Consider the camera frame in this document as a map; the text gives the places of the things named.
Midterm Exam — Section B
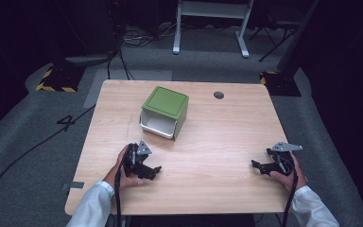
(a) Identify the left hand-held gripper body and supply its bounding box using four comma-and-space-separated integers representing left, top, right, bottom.
121, 140, 154, 178

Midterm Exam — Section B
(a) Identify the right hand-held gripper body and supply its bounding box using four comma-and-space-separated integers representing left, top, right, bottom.
266, 141, 303, 176

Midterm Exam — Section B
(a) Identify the person's left hand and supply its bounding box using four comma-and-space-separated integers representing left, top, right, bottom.
103, 145, 145, 190

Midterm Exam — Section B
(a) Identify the person's right hand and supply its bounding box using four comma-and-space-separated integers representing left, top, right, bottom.
268, 151, 308, 194

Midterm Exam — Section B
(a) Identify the white drawer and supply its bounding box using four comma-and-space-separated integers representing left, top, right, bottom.
138, 108, 178, 140

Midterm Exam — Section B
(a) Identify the grey tape strip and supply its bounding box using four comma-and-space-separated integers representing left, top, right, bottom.
60, 181, 86, 192

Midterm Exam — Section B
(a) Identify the green drawer box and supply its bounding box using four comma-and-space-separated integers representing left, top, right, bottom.
141, 85, 190, 141

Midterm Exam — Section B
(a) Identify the black base with hazard stripes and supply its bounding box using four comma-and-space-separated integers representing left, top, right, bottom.
35, 63, 87, 94
259, 70, 303, 97

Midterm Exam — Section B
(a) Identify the dark stand with grey foot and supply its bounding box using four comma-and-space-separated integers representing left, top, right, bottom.
52, 0, 122, 68

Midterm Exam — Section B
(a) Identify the black tripod stand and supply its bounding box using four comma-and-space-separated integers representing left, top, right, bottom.
249, 20, 301, 63

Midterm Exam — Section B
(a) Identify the grey metal pole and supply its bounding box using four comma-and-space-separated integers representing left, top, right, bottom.
276, 0, 321, 77

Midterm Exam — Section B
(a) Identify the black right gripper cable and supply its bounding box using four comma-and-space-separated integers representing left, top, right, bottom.
281, 157, 299, 227

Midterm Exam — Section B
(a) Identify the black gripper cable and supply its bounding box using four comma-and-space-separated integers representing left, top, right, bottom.
281, 157, 299, 227
113, 148, 130, 227

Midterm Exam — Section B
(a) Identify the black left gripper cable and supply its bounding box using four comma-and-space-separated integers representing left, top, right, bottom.
113, 148, 130, 227

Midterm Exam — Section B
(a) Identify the black cable pair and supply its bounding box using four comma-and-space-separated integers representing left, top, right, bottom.
106, 46, 136, 81

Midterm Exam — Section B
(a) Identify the long black floor cable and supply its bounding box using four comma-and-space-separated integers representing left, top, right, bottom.
0, 104, 96, 221

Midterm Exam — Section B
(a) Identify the bundle of floor cables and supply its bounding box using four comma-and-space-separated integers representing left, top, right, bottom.
122, 22, 179, 49

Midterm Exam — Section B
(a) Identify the white table frame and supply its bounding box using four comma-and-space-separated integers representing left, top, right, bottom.
172, 0, 255, 60

